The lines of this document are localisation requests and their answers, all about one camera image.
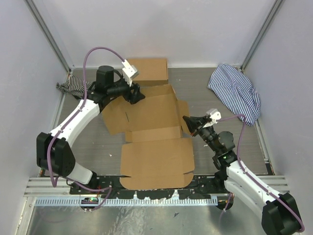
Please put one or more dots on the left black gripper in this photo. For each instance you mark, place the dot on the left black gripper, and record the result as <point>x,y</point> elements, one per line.
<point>136,96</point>

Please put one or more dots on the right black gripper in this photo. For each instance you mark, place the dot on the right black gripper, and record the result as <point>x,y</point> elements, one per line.
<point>193,122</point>

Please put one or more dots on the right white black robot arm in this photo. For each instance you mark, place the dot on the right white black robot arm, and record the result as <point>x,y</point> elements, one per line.
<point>279,213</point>

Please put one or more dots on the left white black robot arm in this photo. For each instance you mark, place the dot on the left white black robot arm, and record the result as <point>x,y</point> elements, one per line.
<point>54,152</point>

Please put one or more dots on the folded brown cardboard box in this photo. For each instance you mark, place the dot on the folded brown cardboard box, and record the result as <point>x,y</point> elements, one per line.
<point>152,71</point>

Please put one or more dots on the blue white striped cloth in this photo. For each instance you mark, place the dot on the blue white striped cloth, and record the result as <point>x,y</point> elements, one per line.
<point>236,92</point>

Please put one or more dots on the black white striped cloth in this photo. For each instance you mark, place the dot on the black white striped cloth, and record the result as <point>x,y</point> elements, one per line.
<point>76,87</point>

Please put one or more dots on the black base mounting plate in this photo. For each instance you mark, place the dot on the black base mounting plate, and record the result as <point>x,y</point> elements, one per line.
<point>201,187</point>

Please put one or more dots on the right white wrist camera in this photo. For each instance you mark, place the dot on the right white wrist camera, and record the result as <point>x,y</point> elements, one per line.
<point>212,116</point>

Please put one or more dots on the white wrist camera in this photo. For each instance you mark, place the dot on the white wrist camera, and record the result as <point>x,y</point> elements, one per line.
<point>212,116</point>
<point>129,72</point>

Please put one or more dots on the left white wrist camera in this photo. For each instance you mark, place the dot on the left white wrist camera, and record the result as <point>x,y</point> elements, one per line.
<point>129,72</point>

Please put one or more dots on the aluminium rail front bar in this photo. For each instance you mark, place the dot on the aluminium rail front bar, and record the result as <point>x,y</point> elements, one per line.
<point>43,186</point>

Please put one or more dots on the left aluminium corner post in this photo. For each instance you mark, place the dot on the left aluminium corner post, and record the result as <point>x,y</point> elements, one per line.
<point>47,33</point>

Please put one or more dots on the aluminium corner post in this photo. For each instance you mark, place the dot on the aluminium corner post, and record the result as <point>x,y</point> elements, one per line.
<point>47,33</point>
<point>262,32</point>

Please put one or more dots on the grey slotted cable duct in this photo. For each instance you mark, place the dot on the grey slotted cable duct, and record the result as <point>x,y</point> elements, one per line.
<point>78,201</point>

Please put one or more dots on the right aluminium corner post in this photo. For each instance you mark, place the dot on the right aluminium corner post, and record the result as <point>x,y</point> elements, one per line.
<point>262,32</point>

